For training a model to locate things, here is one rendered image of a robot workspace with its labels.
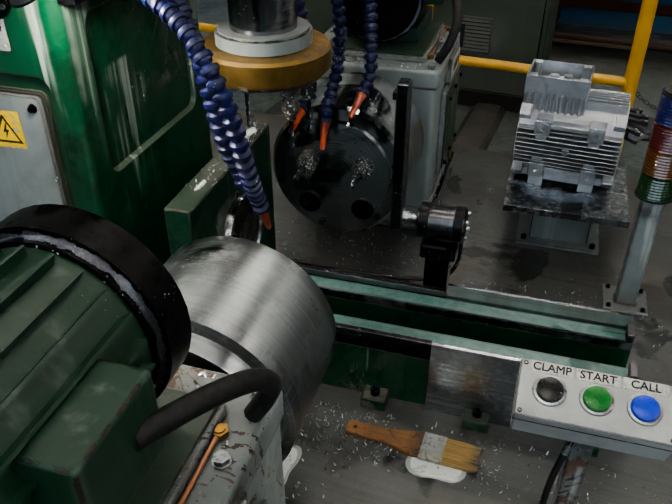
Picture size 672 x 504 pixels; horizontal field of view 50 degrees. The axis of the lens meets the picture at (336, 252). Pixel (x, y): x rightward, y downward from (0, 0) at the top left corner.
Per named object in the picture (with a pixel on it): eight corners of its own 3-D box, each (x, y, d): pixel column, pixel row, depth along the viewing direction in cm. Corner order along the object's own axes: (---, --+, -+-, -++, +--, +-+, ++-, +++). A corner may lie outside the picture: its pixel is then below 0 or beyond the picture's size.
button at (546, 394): (533, 403, 81) (534, 397, 79) (536, 379, 82) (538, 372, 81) (560, 409, 80) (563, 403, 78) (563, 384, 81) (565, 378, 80)
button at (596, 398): (579, 413, 79) (582, 407, 78) (581, 388, 81) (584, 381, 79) (608, 419, 79) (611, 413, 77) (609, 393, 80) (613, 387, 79)
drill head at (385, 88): (258, 244, 132) (249, 116, 118) (324, 149, 165) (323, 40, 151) (392, 266, 126) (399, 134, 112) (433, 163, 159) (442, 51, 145)
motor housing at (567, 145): (506, 187, 149) (520, 100, 138) (521, 149, 163) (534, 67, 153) (608, 204, 143) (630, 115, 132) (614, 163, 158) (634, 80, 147)
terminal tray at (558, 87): (520, 110, 143) (526, 75, 139) (529, 91, 152) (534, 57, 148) (583, 118, 140) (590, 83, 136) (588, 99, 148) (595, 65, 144)
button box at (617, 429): (508, 429, 83) (512, 413, 79) (516, 373, 87) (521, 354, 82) (666, 463, 79) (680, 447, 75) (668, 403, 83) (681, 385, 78)
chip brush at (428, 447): (342, 439, 108) (342, 436, 108) (352, 416, 112) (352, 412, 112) (478, 476, 103) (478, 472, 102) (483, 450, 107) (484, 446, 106)
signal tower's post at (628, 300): (602, 310, 134) (658, 97, 111) (601, 285, 141) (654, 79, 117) (647, 317, 132) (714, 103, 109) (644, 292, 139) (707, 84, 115)
